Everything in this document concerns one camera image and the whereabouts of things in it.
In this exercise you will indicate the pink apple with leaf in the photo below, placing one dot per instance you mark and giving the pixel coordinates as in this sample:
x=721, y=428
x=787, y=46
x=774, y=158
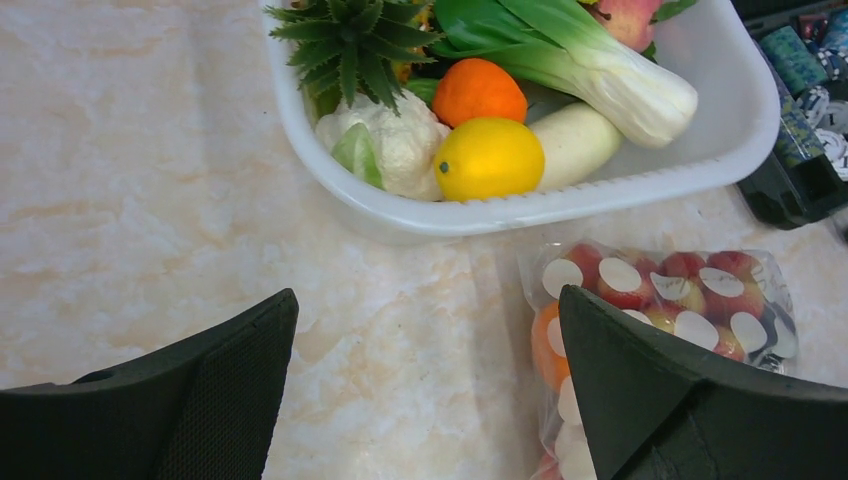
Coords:
x=632, y=22

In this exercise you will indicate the green pineapple crown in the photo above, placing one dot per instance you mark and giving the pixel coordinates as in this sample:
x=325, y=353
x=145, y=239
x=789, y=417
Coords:
x=342, y=48

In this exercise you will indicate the black poker chip case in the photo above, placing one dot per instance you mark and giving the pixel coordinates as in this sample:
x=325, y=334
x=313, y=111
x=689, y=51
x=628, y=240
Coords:
x=804, y=43

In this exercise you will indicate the white plastic fruit basket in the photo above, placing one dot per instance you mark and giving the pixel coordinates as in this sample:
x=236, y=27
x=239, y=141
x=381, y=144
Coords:
x=733, y=131

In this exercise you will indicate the white cauliflower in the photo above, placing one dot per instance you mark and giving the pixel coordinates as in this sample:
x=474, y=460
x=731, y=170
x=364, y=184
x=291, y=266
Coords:
x=391, y=150

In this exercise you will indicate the yellow lemon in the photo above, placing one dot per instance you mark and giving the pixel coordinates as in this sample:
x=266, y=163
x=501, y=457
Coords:
x=488, y=157

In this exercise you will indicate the white radish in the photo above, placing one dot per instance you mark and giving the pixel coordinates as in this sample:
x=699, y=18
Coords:
x=576, y=140

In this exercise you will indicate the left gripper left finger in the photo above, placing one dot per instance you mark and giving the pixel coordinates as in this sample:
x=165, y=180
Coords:
x=204, y=407

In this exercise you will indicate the white bok choy stalk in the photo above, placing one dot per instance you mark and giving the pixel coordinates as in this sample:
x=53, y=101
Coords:
x=649, y=104

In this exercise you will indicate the green leafy vegetable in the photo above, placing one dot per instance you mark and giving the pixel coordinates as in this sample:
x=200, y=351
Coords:
x=551, y=43

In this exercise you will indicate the clear zip top bag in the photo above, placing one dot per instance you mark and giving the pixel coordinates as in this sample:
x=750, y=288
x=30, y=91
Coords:
x=662, y=298

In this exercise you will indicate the orange persimmon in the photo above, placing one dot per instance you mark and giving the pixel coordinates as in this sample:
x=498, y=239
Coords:
x=547, y=348

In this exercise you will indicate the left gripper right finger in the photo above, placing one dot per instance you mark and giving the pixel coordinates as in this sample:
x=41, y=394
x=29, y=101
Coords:
x=655, y=406

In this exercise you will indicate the small orange tangerine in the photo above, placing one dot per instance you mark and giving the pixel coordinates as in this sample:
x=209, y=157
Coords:
x=474, y=87

